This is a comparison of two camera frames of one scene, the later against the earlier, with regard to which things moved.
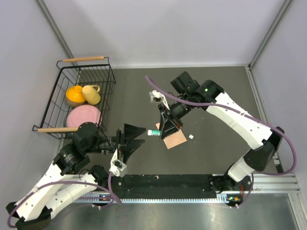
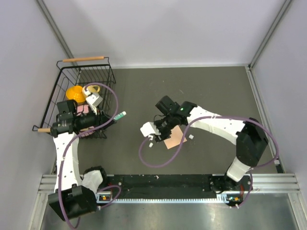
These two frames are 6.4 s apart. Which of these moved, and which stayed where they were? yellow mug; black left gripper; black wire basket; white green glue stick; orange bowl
Moved: black left gripper; white green glue stick
Stayed: black wire basket; orange bowl; yellow mug
